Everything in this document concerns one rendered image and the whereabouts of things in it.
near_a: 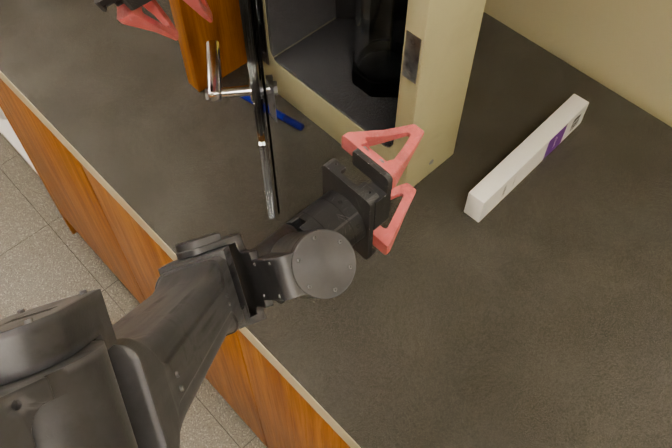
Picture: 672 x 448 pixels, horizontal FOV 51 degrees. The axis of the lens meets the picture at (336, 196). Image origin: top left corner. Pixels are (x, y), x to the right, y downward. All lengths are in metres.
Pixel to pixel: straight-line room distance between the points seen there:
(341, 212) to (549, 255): 0.43
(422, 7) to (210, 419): 1.34
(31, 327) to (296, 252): 0.34
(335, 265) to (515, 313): 0.43
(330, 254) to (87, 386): 0.35
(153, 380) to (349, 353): 0.61
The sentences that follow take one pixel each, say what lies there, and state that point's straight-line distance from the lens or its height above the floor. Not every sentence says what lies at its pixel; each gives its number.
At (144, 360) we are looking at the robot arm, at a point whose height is 1.50.
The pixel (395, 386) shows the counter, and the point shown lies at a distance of 0.90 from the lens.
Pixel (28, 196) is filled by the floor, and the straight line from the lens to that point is 2.38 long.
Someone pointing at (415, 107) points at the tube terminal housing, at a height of 1.13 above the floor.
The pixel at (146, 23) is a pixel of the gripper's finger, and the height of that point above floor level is 1.28.
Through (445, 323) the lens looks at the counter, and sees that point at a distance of 0.94.
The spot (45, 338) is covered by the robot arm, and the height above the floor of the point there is 1.56.
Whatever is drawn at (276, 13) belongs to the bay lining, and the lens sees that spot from 1.07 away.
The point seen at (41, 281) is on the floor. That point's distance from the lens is 2.19.
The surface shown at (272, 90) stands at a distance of 0.80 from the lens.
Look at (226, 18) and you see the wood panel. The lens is 1.14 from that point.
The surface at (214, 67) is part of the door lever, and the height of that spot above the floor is 1.21.
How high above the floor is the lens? 1.78
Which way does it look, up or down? 54 degrees down
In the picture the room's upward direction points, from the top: straight up
